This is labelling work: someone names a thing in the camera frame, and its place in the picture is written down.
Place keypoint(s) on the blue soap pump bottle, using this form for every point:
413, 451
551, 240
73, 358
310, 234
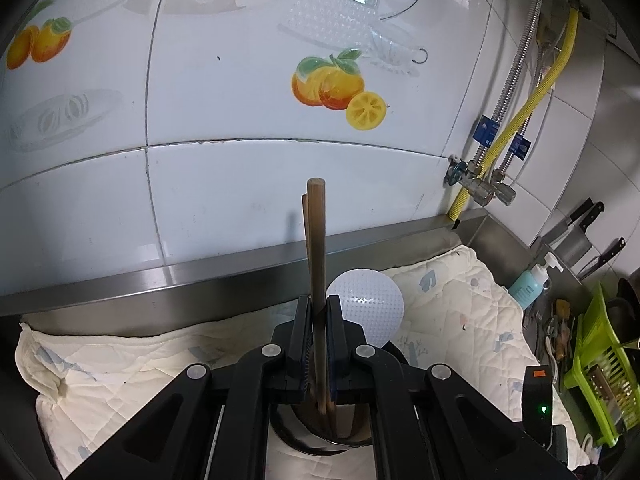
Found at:
527, 287

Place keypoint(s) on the black utensil holder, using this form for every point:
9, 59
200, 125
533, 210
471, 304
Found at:
300, 440

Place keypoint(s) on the black pan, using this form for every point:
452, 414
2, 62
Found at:
630, 310

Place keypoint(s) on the printed quilted mat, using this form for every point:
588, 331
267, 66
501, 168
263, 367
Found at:
125, 360

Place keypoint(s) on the brown wooden chopstick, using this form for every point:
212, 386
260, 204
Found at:
316, 240
305, 220

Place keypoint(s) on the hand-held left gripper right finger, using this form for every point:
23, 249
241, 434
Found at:
334, 350

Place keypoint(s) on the green plastic dish rack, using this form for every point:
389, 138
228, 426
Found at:
585, 350

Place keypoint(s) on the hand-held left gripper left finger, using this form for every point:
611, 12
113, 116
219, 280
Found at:
303, 350

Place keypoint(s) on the white perforated round lid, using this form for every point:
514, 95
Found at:
370, 305

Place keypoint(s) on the metal water valve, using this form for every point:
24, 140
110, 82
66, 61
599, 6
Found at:
504, 191

